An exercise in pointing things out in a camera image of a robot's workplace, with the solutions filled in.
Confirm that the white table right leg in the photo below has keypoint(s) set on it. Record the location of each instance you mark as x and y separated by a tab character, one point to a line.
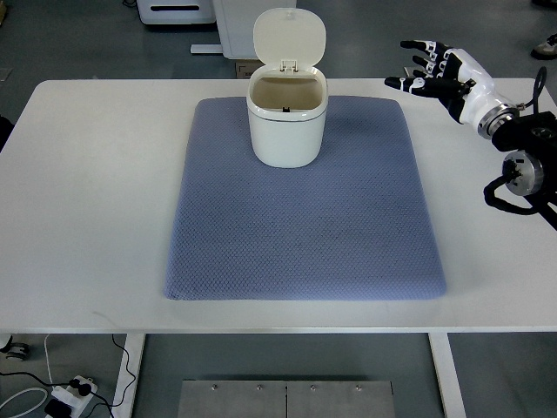
449	386

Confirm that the white furniture base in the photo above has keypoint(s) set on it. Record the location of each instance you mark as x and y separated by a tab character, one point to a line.
235	21

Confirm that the metal floor plate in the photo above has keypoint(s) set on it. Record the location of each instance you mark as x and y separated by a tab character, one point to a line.
286	399

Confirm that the blue textured mat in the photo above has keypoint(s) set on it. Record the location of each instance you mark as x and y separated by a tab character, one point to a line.
351	225

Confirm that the person's shoe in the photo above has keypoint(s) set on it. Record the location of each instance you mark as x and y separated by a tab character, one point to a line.
546	50

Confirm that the cardboard box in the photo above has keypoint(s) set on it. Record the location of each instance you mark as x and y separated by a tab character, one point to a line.
245	68

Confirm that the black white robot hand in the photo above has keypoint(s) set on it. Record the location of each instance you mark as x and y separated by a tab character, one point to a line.
459	82

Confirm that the white table leg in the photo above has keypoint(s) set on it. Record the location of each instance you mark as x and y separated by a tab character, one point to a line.
128	375
449	386

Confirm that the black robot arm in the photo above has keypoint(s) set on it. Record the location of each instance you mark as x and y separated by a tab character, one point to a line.
527	184

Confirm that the white cabinet with slot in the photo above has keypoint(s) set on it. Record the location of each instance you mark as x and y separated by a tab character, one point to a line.
176	12

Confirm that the floor outlet cover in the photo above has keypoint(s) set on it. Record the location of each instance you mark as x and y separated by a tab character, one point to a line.
408	71

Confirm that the caster wheel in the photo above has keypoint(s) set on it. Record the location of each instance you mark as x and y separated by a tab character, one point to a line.
17	351

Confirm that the white table left leg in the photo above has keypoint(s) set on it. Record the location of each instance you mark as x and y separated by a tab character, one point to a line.
128	375

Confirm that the white trash bin open lid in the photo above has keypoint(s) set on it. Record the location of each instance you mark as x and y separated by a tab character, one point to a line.
287	97

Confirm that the white power strip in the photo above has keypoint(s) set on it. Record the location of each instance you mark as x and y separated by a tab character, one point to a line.
72	400

